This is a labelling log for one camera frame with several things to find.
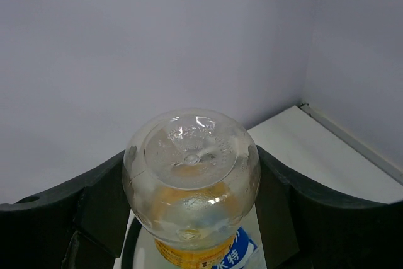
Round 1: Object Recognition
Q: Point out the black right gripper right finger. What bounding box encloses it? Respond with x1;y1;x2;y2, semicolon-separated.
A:
255;147;402;268

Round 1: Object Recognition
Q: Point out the blue-label bottle white cap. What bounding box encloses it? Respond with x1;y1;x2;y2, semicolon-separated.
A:
212;227;267;269

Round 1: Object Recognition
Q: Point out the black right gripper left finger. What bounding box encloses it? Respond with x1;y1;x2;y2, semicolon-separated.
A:
1;152;130;268

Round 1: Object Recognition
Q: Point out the white bin with black rim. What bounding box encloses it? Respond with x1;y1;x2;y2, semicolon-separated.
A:
114;209;263;269

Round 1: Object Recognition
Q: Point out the orange-label bottle yellow cap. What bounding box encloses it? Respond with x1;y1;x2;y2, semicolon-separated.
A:
122;108;261;268

